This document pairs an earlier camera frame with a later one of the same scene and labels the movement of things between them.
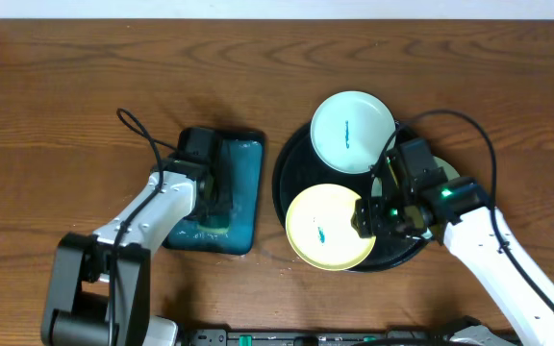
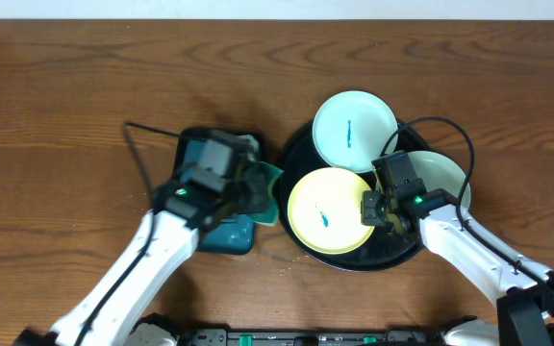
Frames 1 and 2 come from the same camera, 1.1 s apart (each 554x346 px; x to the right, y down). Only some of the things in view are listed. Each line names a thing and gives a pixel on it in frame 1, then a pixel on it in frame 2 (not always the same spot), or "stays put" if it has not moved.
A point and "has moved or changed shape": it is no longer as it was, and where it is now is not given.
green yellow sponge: (214, 223) has moved or changed shape
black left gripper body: (220, 203) to (251, 190)
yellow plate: (320, 231) has moved or changed shape
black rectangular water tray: (241, 157) stays put
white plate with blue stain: (349, 131) stays put
